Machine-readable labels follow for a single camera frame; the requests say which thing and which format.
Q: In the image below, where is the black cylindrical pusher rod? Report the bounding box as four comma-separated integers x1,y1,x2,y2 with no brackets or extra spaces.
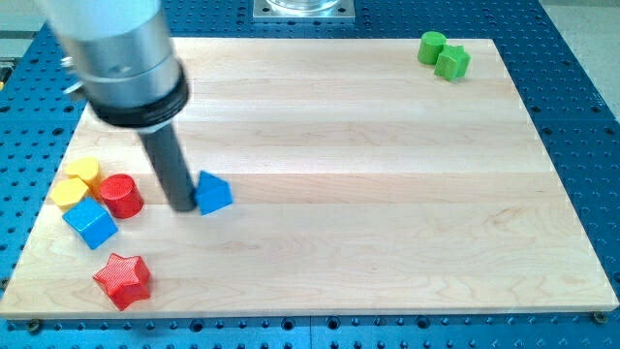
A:
139,124,197,212

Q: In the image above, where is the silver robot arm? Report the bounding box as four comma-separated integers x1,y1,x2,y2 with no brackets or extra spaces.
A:
37,0,196,212

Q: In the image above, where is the red cylinder block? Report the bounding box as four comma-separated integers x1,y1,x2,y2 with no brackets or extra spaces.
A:
99,174,144,219

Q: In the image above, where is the blue triangle block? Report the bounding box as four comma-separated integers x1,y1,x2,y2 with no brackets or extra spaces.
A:
195,171,233,215

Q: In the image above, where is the yellow cylinder block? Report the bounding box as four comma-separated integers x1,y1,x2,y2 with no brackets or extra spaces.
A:
64,157,104,199

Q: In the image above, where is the blue cube block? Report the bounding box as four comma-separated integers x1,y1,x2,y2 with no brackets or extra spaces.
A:
62,197,118,250

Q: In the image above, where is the yellow hexagon block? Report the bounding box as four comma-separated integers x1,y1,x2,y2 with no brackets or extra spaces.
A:
49,177,91,211

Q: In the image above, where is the red star block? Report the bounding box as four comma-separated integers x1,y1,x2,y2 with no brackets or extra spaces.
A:
92,253,150,311

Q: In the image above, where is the wooden board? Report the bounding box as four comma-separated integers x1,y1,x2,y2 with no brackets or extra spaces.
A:
1,38,618,319

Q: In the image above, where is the left board clamp screw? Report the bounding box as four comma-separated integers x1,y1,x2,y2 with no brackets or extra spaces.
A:
25,319,42,334

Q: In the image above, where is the board clamp screw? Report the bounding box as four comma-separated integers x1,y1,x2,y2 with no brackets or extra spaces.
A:
25,319,42,334
591,311,607,325

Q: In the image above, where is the green cylinder block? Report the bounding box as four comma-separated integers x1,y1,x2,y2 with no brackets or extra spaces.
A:
418,31,447,65

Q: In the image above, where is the green star block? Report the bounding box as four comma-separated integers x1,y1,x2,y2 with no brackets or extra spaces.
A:
434,45,471,81

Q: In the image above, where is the right board clamp screw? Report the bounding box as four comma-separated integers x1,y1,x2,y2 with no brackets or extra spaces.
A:
591,311,607,325

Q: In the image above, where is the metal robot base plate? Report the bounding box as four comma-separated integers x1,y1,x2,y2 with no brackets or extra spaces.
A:
252,0,357,22

